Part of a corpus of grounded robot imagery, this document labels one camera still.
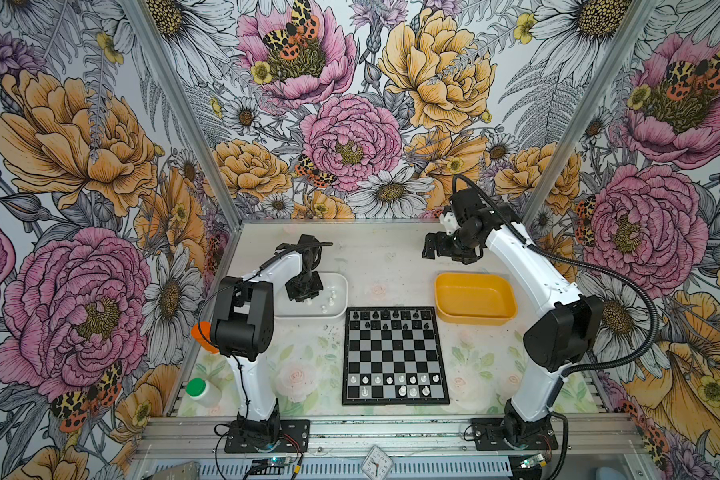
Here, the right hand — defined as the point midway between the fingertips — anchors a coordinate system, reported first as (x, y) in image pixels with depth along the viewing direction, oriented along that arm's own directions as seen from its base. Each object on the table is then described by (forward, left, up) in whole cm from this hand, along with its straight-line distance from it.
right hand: (439, 263), depth 83 cm
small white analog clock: (-43, +19, -18) cm, 50 cm away
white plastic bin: (-1, +32, -19) cm, 37 cm away
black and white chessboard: (-18, +13, -19) cm, 29 cm away
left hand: (-2, +39, -16) cm, 42 cm away
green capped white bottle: (-28, +60, -11) cm, 67 cm away
